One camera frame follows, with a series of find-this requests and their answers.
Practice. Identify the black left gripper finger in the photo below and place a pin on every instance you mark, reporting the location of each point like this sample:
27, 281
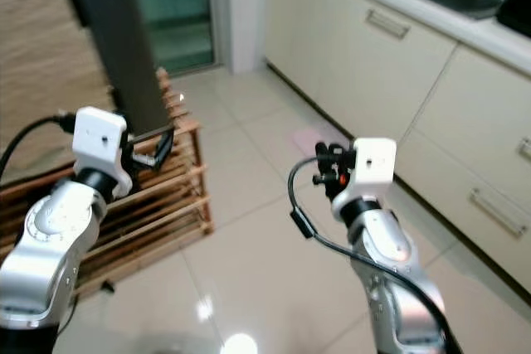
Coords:
166, 143

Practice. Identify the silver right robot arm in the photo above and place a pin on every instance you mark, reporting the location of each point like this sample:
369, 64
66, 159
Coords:
386, 242

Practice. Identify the beige fridge cover cloth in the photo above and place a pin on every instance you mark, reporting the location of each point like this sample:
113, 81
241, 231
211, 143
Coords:
41, 55

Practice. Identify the wooden slatted rack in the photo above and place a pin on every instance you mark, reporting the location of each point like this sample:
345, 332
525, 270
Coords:
166, 205

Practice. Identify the cream sink cabinet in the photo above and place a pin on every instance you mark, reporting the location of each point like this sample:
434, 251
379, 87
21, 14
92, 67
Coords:
365, 72

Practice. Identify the small black floor piece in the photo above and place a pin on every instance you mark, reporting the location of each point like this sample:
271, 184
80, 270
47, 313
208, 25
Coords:
108, 287

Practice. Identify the green glass door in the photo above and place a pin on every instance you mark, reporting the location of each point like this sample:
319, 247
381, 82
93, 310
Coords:
174, 6

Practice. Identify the black appliance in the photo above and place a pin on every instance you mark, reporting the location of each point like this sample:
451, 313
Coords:
516, 10

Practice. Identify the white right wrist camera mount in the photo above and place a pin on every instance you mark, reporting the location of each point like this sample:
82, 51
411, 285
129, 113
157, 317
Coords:
375, 162

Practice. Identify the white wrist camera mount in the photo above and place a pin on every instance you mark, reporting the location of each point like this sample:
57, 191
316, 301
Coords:
375, 162
99, 134

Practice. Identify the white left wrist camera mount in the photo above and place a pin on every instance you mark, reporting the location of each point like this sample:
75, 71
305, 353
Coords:
99, 134

